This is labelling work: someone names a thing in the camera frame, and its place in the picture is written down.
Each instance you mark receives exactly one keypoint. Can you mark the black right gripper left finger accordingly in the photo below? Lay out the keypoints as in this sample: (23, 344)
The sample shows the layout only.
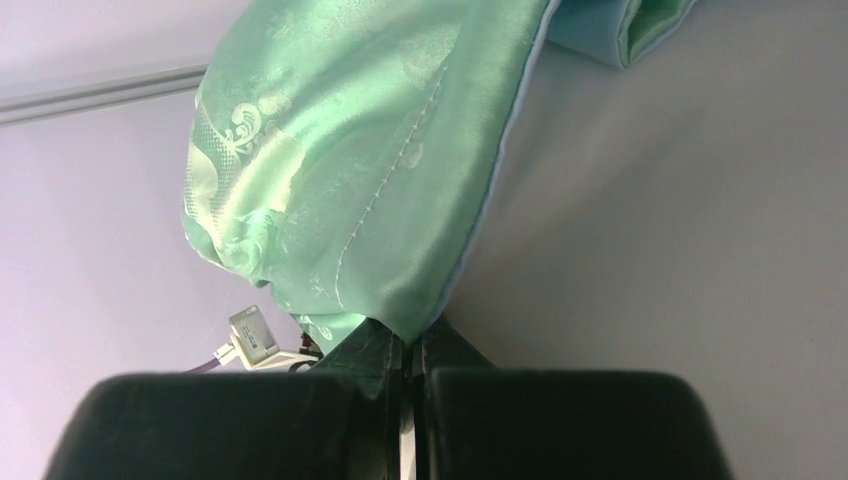
(337, 420)

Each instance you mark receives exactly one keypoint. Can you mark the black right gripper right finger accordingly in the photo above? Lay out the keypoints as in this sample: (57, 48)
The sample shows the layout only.
(478, 421)

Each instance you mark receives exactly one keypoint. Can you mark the light blue green pillowcase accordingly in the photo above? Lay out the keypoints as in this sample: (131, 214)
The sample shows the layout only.
(342, 153)

